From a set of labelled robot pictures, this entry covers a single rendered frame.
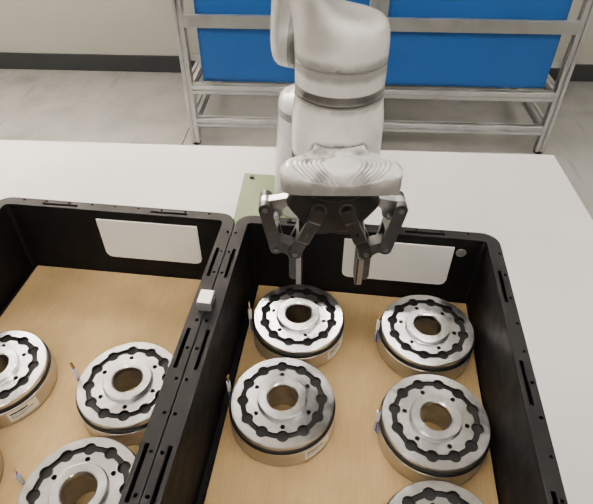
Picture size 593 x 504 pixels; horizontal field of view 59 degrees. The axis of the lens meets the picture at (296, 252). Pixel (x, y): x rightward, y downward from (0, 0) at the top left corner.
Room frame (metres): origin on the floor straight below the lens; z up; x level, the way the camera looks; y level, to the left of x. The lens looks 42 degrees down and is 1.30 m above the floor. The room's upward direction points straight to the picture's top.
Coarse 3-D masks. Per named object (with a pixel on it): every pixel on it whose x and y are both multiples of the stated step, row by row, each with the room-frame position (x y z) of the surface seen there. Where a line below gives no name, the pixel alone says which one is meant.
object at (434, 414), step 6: (426, 408) 0.28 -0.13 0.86; (432, 408) 0.28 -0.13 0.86; (438, 408) 0.27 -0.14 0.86; (426, 414) 0.28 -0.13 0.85; (432, 414) 0.28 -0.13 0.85; (438, 414) 0.27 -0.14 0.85; (444, 414) 0.27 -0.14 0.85; (426, 420) 0.28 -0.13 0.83; (432, 420) 0.28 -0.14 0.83; (438, 420) 0.27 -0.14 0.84; (444, 420) 0.27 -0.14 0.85; (450, 420) 0.26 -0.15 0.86; (444, 426) 0.27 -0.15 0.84
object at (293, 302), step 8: (288, 304) 0.40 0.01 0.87; (296, 304) 0.40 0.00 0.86; (304, 304) 0.40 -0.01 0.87; (312, 304) 0.40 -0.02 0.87; (280, 312) 0.39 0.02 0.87; (312, 312) 0.39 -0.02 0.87; (280, 320) 0.38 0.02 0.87; (288, 320) 0.38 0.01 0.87; (312, 320) 0.38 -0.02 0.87; (288, 328) 0.37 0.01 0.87; (296, 328) 0.37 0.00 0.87; (304, 328) 0.37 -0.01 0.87; (312, 328) 0.37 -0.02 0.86
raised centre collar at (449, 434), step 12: (420, 396) 0.28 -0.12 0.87; (432, 396) 0.28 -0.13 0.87; (420, 408) 0.27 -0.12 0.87; (444, 408) 0.27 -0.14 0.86; (456, 408) 0.27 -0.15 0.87; (420, 420) 0.26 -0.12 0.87; (456, 420) 0.26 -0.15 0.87; (420, 432) 0.25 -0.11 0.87; (432, 432) 0.24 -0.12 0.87; (444, 432) 0.24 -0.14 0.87; (456, 432) 0.24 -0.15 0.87
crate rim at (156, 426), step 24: (144, 216) 0.49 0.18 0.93; (168, 216) 0.49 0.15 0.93; (192, 216) 0.48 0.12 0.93; (216, 216) 0.48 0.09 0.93; (216, 240) 0.44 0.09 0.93; (216, 264) 0.40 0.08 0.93; (192, 312) 0.33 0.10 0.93; (192, 336) 0.30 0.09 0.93; (168, 384) 0.25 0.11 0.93; (168, 408) 0.23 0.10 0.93; (144, 432) 0.21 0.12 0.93; (144, 480) 0.17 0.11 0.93
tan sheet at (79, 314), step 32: (32, 288) 0.46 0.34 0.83; (64, 288) 0.46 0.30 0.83; (96, 288) 0.46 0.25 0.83; (128, 288) 0.46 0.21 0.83; (160, 288) 0.46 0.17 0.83; (192, 288) 0.46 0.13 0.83; (0, 320) 0.41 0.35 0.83; (32, 320) 0.41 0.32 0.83; (64, 320) 0.41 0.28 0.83; (96, 320) 0.41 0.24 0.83; (128, 320) 0.41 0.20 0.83; (160, 320) 0.41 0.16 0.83; (64, 352) 0.36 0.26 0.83; (96, 352) 0.36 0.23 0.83; (64, 384) 0.32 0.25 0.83; (32, 416) 0.28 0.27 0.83; (64, 416) 0.28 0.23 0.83; (0, 448) 0.25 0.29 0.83; (32, 448) 0.25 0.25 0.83
